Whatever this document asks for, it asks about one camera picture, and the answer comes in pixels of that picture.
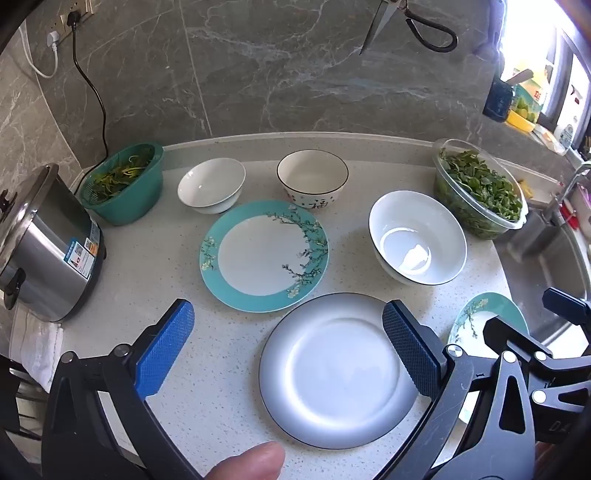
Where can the white plate with black rim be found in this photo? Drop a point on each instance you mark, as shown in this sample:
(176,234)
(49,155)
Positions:
(332,369)

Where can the blue utensil holder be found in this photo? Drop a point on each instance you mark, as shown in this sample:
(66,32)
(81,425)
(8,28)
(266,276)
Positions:
(498,99)

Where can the large teal floral plate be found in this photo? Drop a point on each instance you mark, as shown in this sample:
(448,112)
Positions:
(258,258)

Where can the patterned bowl with black rim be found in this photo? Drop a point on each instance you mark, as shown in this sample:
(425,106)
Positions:
(309,175)

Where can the person's left hand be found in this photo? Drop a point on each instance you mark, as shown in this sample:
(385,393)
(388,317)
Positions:
(249,464)

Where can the wall power socket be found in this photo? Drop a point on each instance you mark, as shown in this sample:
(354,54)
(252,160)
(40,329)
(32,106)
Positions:
(82,7)

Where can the small teal floral plate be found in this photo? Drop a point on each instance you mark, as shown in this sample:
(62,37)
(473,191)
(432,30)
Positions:
(471,318)

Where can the dark green leafy vegetables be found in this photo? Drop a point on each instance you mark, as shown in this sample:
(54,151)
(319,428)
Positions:
(475,184)

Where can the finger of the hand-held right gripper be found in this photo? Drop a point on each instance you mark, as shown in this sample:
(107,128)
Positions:
(568,307)
(517,339)

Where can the metal faucet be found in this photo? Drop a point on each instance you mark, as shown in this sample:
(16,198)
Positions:
(565,189)

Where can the white cloth towel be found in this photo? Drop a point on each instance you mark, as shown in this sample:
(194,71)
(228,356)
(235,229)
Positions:
(37,346)

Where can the green plastic colander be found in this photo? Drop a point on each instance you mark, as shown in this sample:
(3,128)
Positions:
(138,203)

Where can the small plain white bowl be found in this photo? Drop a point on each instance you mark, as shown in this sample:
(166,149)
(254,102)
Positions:
(207,184)

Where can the stainless steel sink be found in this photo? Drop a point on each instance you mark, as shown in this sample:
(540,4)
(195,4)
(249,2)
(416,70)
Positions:
(545,258)

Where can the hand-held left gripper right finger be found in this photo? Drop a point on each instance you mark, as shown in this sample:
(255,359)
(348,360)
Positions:
(411,350)

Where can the clear plastic container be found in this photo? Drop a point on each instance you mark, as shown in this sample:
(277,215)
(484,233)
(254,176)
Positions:
(491,226)

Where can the large white bowl black rim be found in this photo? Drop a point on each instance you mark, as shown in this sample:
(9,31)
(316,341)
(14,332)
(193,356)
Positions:
(415,221)

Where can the yellow-green vegetable leaves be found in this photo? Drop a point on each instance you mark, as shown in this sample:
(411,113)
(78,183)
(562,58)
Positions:
(117,175)

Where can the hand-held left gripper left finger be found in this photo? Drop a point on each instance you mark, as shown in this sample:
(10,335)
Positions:
(166,346)

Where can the silver rice cooker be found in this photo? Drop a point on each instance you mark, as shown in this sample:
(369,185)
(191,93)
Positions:
(46,258)

